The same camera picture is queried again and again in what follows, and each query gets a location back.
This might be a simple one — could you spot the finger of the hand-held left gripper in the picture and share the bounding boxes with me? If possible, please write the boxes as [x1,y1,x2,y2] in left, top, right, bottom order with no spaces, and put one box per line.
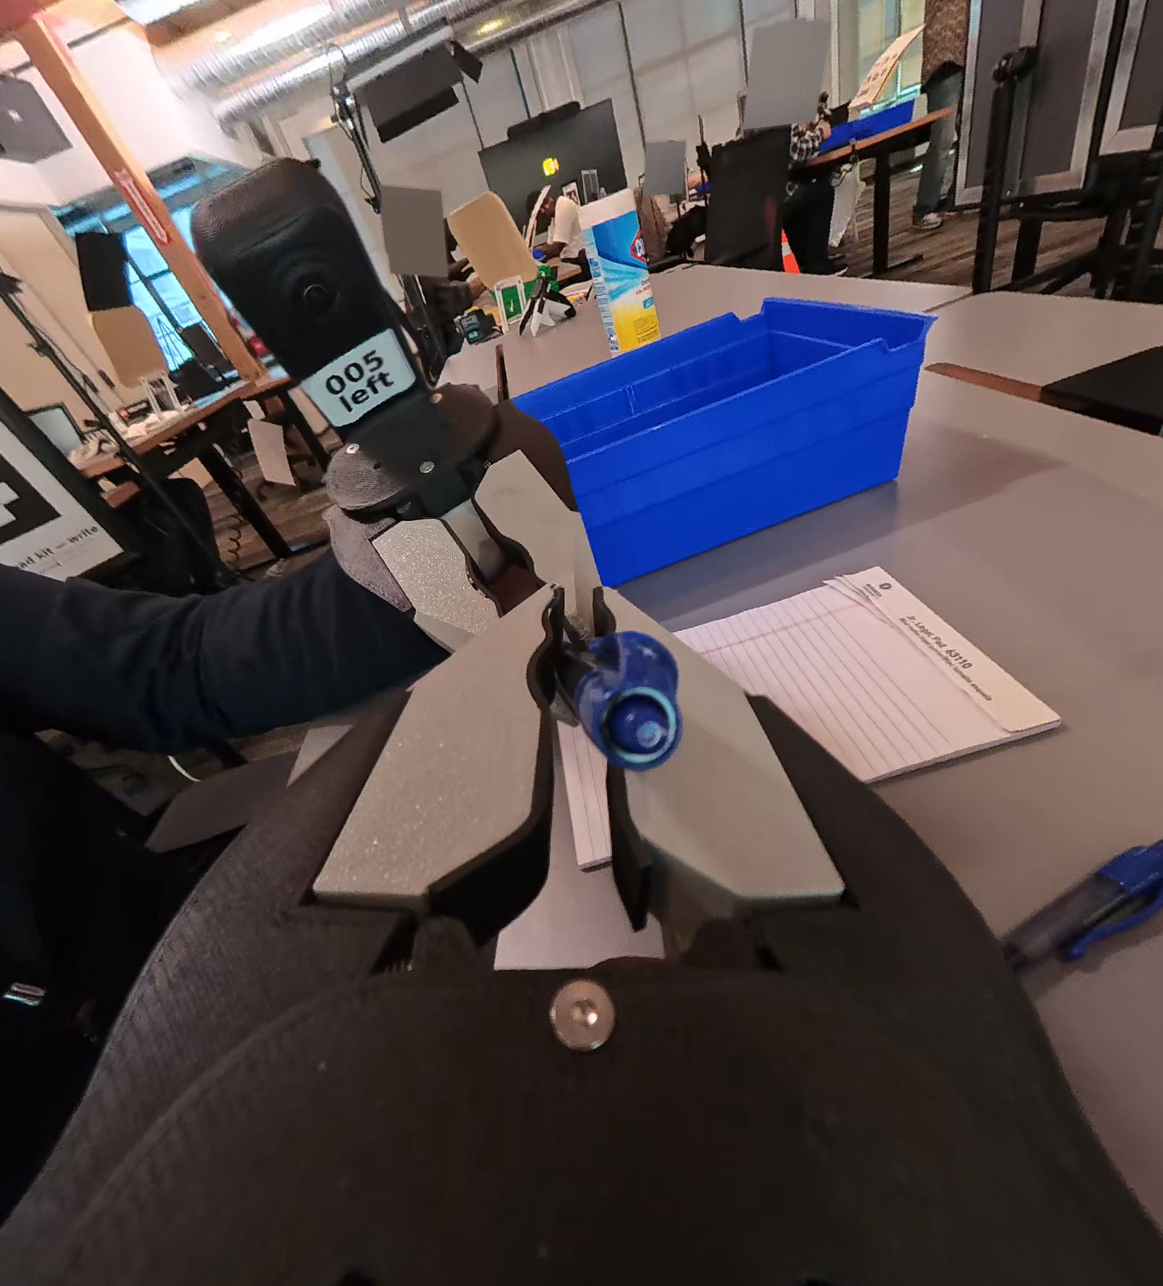
[470,451,599,615]
[370,520,506,656]

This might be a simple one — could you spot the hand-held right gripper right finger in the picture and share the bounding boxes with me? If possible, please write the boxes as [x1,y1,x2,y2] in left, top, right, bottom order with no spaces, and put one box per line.
[591,586,848,931]

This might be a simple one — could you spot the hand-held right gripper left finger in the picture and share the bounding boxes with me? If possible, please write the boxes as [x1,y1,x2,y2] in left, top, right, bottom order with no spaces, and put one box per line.
[312,587,557,946]

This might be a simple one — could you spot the blue retractable pen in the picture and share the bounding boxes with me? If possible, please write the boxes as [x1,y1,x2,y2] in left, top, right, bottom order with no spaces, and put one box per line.
[1003,836,1163,972]
[549,631,684,773]

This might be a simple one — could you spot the white legal pad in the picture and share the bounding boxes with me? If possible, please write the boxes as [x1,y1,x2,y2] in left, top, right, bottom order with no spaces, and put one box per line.
[556,567,1062,871]

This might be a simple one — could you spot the blue plastic bin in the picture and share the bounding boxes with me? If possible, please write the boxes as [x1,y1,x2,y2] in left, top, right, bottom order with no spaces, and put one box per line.
[510,297,939,590]

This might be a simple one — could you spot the person's left forearm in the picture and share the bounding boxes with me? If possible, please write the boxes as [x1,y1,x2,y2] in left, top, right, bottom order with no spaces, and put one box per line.
[0,543,442,756]

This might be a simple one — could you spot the wooden background desk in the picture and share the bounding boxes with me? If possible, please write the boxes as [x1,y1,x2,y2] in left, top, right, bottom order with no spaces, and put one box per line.
[73,372,336,564]
[792,105,959,282]

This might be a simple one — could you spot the grey desk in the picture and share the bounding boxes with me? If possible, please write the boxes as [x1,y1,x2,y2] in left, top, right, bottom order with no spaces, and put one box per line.
[435,263,1163,1286]

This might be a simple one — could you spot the paned window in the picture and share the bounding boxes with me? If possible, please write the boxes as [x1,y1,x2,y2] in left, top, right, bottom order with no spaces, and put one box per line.
[59,161,230,334]

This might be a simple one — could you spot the beige board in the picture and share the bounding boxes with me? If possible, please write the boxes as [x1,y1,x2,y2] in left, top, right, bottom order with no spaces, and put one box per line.
[88,306,169,389]

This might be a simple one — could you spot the black flag panel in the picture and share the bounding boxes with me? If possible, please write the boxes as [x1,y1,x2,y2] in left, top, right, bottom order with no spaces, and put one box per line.
[73,231,132,314]

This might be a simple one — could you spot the black studio light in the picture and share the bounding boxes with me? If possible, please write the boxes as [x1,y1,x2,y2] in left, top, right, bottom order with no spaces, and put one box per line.
[348,41,483,145]

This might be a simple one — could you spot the white yellow wipes canister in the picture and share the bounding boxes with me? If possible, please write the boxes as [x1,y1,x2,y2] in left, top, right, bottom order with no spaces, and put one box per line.
[579,193,663,361]

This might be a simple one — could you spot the black monitor screen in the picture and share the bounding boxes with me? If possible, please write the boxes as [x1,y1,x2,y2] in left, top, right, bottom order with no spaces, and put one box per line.
[478,98,629,217]

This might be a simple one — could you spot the black phone on table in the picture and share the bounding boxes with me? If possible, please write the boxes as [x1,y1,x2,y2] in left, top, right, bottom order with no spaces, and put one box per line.
[1043,345,1163,439]

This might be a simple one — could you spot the grey partition panel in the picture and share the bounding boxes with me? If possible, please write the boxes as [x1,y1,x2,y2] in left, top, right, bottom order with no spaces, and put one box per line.
[952,0,1135,208]

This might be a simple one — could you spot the wooden post red label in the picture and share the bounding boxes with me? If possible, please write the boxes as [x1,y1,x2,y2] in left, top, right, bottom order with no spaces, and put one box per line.
[13,15,265,384]

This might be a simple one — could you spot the silver ventilation duct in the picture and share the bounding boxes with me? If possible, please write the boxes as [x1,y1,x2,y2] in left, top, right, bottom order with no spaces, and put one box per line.
[154,0,603,97]

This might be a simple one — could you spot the black wall speaker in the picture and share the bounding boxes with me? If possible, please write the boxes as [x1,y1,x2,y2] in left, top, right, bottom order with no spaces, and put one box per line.
[0,76,72,165]

